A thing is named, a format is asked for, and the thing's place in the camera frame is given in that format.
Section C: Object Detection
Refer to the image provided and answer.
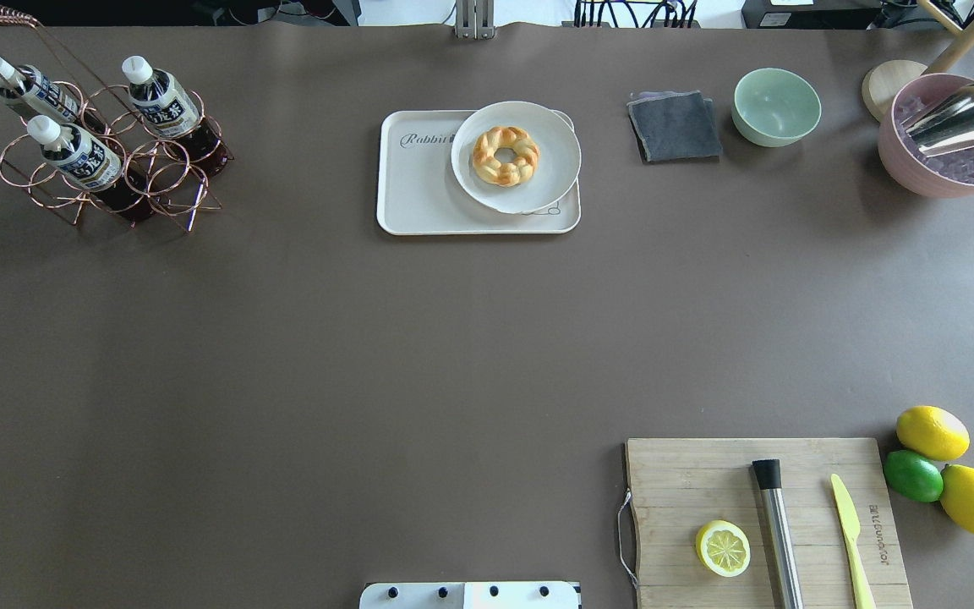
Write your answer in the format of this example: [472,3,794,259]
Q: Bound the tea bottle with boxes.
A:
[0,57,84,124]
[121,57,228,177]
[26,115,155,223]

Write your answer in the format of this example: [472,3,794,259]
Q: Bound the white rectangular tray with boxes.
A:
[376,109,583,236]

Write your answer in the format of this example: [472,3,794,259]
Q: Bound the tea bottle front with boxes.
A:
[26,115,155,223]

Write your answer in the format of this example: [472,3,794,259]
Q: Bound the white round plate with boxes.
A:
[450,101,583,213]

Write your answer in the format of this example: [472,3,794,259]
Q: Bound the grey folded cloth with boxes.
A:
[627,91,723,163]

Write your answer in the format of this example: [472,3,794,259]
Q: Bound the wooden cutting board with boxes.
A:
[626,438,913,608]

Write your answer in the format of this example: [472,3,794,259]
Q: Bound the steel muddler black tip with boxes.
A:
[752,458,805,608]

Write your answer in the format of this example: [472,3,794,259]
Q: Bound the half lemon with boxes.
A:
[693,519,751,578]

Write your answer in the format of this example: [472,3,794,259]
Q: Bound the mint green bowl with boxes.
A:
[731,67,823,149]

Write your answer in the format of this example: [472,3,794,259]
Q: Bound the yellow plastic knife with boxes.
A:
[829,474,877,609]

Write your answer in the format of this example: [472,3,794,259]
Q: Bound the green lime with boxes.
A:
[883,448,944,502]

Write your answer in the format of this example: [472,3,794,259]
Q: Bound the upper yellow lemon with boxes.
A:
[895,405,971,460]

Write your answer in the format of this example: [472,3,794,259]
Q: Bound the clear ice cubes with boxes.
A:
[900,104,974,184]

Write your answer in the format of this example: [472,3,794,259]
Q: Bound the metal ice scoop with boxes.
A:
[906,84,974,157]

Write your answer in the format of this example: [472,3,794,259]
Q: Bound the pink bowl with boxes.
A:
[878,73,974,198]

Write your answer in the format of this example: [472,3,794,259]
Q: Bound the braided ring bread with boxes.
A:
[471,126,541,188]

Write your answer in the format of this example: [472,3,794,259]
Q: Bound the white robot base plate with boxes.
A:
[358,579,583,608]

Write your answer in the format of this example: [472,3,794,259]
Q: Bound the copper wire bottle rack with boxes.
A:
[0,4,227,233]

